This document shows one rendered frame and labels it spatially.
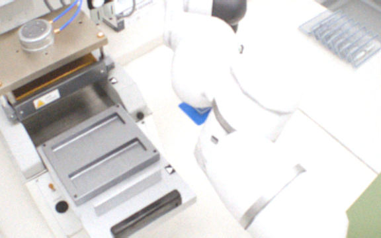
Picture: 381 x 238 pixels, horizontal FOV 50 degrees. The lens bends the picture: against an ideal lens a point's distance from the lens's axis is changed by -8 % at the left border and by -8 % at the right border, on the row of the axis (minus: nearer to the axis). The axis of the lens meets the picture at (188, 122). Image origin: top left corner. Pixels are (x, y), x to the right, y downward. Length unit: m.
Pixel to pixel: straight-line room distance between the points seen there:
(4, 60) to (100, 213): 0.40
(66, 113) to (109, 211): 0.32
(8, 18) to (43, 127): 0.29
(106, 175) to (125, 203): 0.07
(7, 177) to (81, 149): 0.37
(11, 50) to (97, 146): 0.30
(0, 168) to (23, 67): 0.40
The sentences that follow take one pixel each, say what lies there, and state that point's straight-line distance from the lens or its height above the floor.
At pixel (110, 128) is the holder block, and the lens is 0.96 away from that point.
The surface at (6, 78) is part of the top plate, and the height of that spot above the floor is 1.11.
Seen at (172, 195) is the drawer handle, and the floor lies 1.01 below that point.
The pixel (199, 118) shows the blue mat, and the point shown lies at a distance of 1.26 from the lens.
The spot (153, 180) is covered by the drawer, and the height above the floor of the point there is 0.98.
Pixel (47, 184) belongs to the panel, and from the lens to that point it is 1.01.
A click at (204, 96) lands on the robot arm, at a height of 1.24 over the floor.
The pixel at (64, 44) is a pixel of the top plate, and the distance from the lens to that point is 0.98.
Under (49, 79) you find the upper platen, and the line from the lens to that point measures 0.98.
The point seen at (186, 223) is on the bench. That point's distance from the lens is 1.08.
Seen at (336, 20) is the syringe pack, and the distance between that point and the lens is 1.62.
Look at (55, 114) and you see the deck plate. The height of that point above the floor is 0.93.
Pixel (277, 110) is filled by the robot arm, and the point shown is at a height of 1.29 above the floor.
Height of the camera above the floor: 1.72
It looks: 51 degrees down
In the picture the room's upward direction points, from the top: straight up
